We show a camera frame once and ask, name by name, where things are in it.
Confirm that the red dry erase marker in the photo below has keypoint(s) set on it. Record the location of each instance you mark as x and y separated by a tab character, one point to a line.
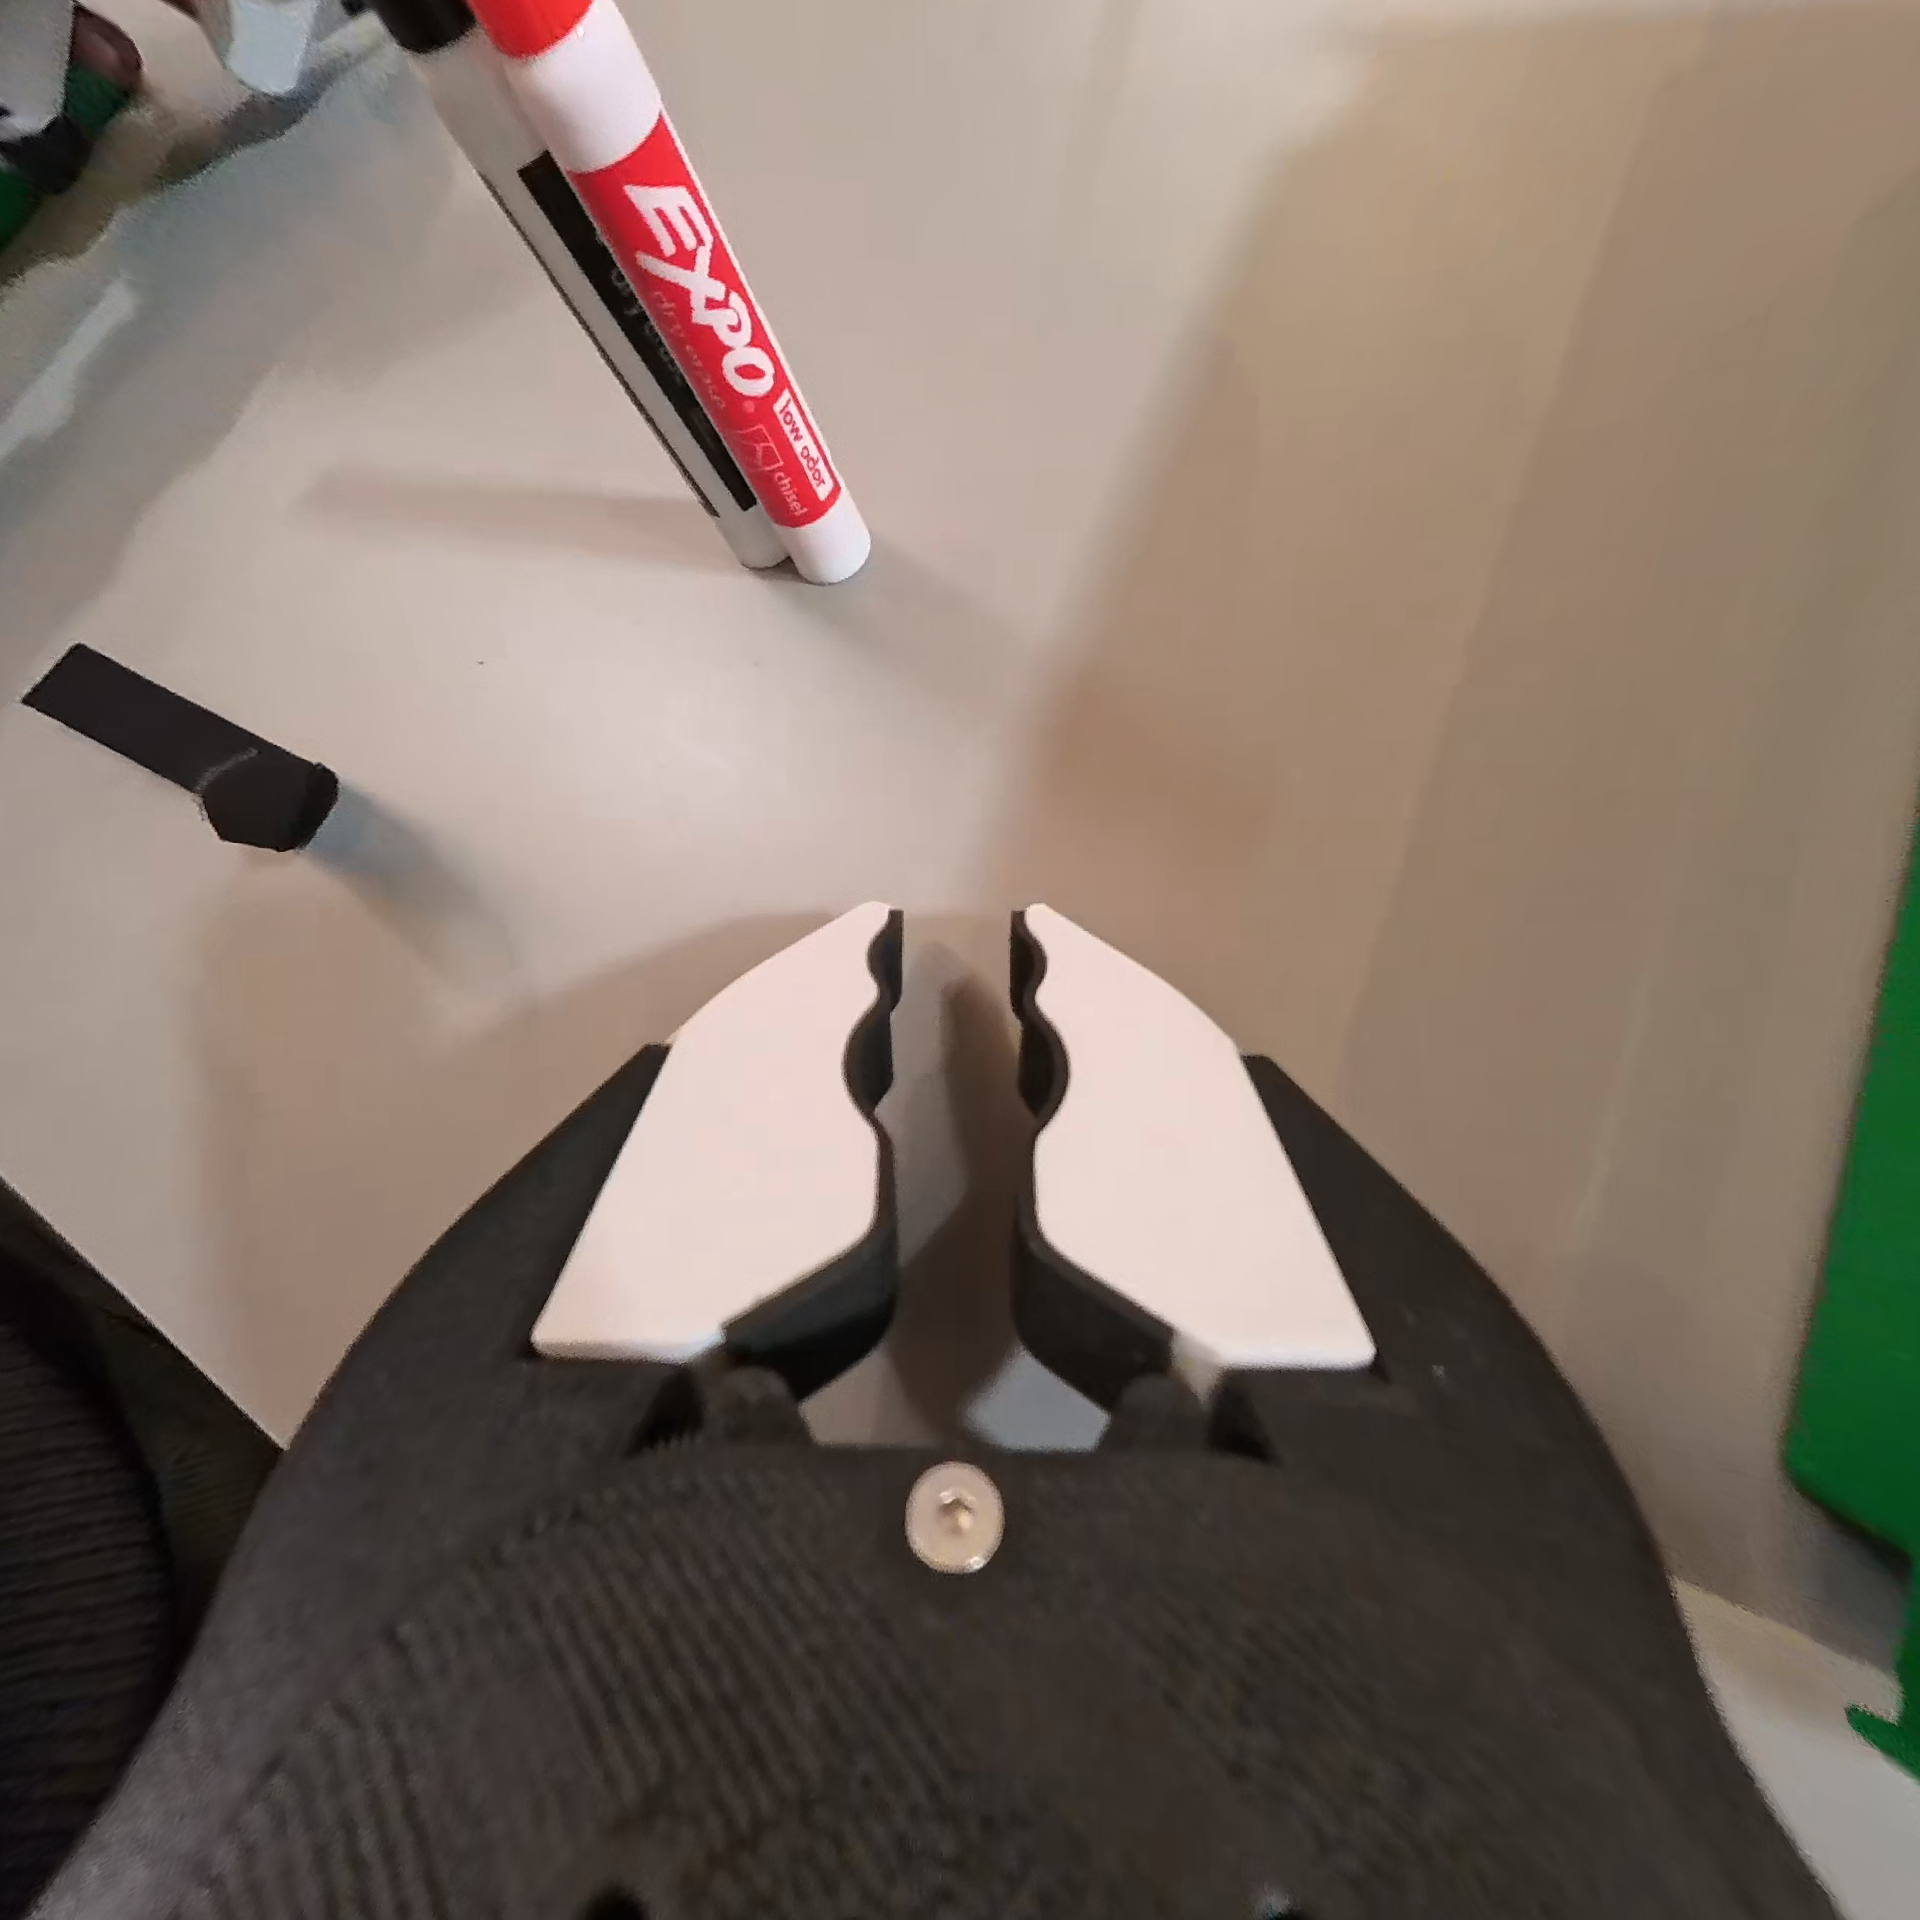
704	300

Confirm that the black dry erase marker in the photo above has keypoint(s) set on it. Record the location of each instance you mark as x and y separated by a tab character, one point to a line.
593	300

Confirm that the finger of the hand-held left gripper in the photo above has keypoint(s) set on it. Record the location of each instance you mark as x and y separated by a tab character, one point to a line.
271	38

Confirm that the person's dark clothing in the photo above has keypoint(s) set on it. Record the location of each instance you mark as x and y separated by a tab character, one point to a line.
76	1501

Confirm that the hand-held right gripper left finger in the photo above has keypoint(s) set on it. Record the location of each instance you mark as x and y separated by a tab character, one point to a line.
720	1170

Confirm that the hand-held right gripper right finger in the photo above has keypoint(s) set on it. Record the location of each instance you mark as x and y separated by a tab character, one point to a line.
1201	1185

